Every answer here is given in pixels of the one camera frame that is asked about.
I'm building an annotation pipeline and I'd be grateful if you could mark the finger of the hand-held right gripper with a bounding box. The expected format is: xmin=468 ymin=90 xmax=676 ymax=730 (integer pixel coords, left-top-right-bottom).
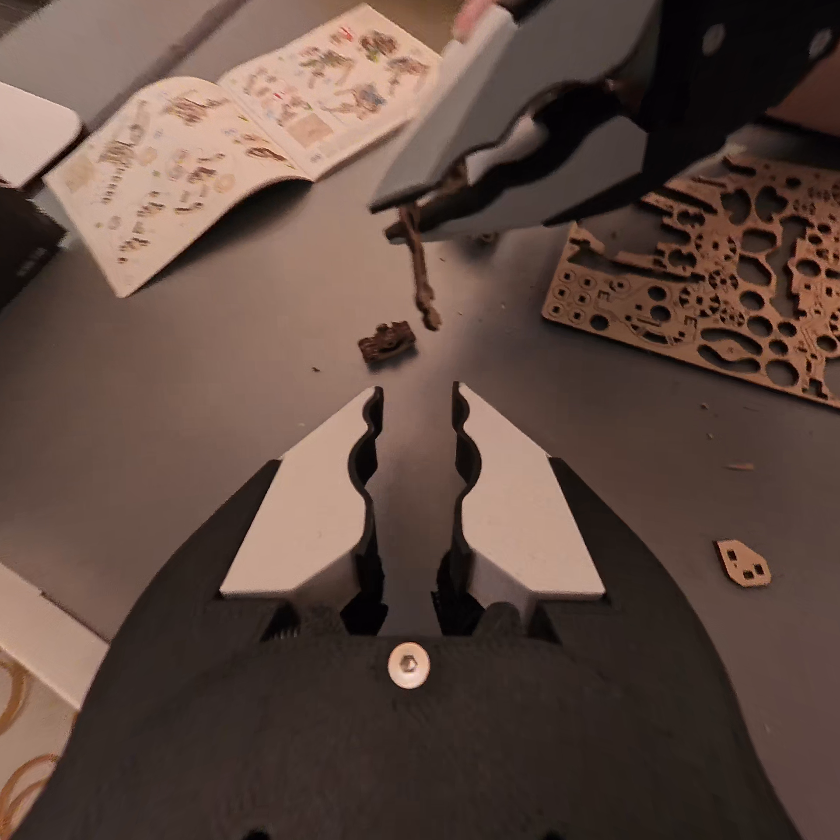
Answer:
xmin=420 ymin=98 xmax=651 ymax=238
xmin=367 ymin=0 xmax=660 ymax=214

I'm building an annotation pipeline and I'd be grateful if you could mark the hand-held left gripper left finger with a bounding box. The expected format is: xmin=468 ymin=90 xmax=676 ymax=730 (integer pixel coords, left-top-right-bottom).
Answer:
xmin=220 ymin=386 xmax=385 ymax=630

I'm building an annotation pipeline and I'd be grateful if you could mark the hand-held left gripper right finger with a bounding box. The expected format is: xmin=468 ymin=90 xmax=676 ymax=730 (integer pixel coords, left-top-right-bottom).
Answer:
xmin=449 ymin=381 xmax=606 ymax=636

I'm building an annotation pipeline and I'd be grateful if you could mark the dark wooden gear model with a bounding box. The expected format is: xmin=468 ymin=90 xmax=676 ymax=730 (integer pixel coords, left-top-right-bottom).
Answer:
xmin=384 ymin=161 xmax=501 ymax=247

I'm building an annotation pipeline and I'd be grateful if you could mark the wooden strip part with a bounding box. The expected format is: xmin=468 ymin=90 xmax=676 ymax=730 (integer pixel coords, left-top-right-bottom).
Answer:
xmin=408 ymin=217 xmax=443 ymax=333

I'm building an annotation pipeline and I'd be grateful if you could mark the wooden laser-cut parts sheet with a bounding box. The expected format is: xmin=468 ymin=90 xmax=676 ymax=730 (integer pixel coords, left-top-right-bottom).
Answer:
xmin=541 ymin=151 xmax=840 ymax=409

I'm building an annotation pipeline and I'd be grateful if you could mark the person's right hand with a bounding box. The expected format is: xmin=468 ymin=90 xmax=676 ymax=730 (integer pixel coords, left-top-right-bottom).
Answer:
xmin=455 ymin=0 xmax=493 ymax=39

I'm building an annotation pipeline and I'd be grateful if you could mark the small dark wooden assembly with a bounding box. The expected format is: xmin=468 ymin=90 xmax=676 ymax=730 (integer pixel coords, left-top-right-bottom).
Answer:
xmin=357 ymin=320 xmax=419 ymax=365

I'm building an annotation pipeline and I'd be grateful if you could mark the small pentagon wooden piece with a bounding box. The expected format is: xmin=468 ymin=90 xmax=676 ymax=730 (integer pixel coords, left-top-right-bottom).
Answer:
xmin=714 ymin=539 xmax=773 ymax=589

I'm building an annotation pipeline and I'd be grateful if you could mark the white cardboard box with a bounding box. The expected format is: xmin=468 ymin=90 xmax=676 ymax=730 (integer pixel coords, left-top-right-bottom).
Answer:
xmin=0 ymin=561 xmax=111 ymax=840

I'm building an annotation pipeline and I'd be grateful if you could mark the instruction booklet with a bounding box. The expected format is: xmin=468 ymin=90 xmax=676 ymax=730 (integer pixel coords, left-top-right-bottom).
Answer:
xmin=42 ymin=2 xmax=442 ymax=299

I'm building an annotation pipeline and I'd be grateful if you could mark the pile of rubber bands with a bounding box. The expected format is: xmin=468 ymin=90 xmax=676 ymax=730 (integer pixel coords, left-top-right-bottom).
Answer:
xmin=0 ymin=656 xmax=76 ymax=834

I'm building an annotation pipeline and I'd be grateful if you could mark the dark brown box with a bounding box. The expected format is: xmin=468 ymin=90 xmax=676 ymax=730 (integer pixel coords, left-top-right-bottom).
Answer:
xmin=0 ymin=185 xmax=68 ymax=311

